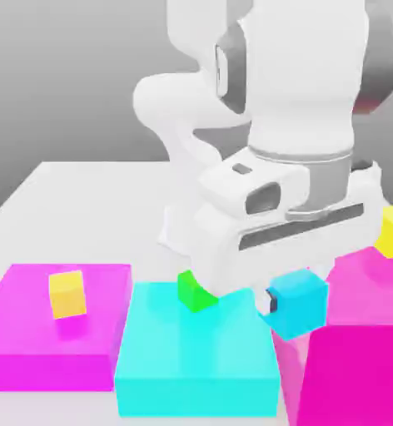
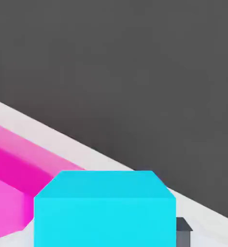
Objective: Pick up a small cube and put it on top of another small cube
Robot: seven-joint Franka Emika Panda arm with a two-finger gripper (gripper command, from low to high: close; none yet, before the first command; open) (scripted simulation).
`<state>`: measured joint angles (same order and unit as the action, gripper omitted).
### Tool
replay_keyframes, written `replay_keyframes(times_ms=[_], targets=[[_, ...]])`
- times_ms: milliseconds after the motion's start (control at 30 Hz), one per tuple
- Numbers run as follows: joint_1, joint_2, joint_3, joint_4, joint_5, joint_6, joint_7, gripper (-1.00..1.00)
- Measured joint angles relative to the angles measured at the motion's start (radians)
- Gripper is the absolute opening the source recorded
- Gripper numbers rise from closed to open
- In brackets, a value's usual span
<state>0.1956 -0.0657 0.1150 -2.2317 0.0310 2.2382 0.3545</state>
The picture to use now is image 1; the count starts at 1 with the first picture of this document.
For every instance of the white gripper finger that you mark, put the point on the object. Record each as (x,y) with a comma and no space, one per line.
(266,301)

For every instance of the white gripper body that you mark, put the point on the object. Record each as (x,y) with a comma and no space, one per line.
(216,263)

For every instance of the small blue cube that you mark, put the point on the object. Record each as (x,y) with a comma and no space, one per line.
(299,303)

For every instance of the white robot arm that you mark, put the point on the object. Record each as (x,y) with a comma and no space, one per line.
(303,83)

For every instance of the small green cube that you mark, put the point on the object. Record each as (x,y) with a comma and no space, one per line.
(191,296)

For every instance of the small orange cube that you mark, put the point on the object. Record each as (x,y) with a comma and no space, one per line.
(67,294)

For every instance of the large cyan box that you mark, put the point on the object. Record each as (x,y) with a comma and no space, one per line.
(196,359)

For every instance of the large pink box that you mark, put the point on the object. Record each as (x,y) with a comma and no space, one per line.
(359,366)

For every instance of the large magenta box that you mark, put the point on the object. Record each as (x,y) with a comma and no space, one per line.
(33,339)

